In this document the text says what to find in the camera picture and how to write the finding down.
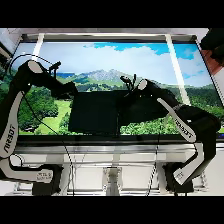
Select black pants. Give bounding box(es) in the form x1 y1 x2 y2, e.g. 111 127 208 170
67 89 168 136

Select black cable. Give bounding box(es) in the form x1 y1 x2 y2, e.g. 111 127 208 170
7 53 76 197
147 132 162 197

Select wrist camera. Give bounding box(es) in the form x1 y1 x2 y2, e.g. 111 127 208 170
119 73 138 92
48 60 63 80

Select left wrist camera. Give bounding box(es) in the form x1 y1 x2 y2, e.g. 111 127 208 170
48 60 63 80

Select silver frame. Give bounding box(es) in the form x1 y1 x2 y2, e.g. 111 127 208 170
0 31 224 197

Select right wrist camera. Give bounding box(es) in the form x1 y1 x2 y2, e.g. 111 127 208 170
119 73 138 92

